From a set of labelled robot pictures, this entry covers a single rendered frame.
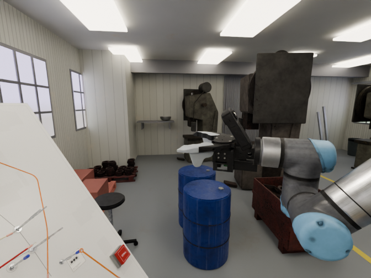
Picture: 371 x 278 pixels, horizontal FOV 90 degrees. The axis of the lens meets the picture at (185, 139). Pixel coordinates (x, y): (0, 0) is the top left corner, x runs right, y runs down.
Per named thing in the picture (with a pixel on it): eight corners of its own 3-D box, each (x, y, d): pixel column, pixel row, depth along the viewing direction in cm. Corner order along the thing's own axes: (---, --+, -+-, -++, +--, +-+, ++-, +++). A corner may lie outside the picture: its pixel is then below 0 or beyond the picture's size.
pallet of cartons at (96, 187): (77, 188, 377) (74, 168, 370) (118, 187, 387) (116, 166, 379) (38, 225, 262) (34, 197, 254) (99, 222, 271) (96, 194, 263)
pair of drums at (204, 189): (222, 213, 294) (224, 164, 279) (231, 273, 188) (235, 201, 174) (180, 210, 301) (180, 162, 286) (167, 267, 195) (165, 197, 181)
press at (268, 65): (234, 202, 326) (243, 38, 279) (216, 175, 448) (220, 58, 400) (308, 198, 339) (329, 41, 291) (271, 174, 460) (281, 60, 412)
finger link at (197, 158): (180, 172, 46) (215, 166, 48) (179, 150, 44) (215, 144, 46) (178, 167, 49) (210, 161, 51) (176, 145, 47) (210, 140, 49)
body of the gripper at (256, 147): (210, 170, 50) (258, 176, 46) (210, 139, 47) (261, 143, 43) (215, 159, 57) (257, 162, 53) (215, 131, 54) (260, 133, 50)
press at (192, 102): (210, 154, 640) (212, 85, 598) (219, 164, 538) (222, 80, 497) (175, 155, 626) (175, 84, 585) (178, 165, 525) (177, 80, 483)
